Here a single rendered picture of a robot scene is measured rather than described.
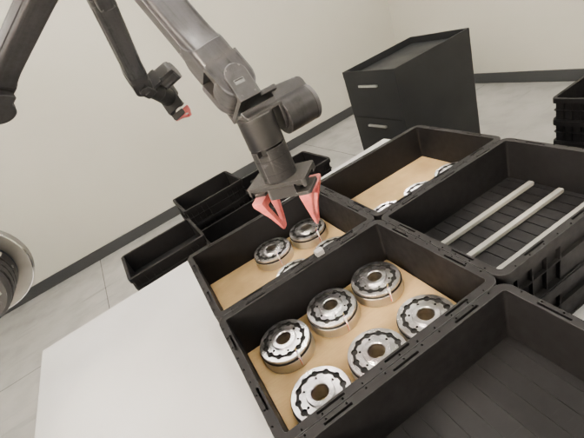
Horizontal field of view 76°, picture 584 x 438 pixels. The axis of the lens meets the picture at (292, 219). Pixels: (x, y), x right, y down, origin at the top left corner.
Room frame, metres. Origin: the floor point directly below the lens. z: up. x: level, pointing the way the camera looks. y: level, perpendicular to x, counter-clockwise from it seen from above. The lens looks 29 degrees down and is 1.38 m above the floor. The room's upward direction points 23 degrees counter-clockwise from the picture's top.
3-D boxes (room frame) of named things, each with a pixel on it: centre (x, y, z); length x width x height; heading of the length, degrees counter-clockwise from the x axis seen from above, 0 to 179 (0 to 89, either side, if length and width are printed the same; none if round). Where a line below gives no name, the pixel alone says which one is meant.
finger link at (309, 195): (0.56, -0.03, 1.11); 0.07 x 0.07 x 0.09; 62
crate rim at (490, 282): (0.49, -0.02, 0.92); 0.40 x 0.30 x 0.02; 106
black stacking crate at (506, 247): (0.60, -0.41, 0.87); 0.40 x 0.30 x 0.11; 106
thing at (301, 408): (0.39, 0.07, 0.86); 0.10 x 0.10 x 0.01
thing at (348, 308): (0.56, 0.00, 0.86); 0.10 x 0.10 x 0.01
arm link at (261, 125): (0.57, -0.01, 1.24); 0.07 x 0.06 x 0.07; 111
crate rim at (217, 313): (0.77, 0.06, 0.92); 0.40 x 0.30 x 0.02; 106
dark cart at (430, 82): (2.28, -0.99, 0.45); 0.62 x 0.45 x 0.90; 110
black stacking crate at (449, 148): (0.89, -0.32, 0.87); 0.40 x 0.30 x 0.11; 106
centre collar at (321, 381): (0.39, 0.07, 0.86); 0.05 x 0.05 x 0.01
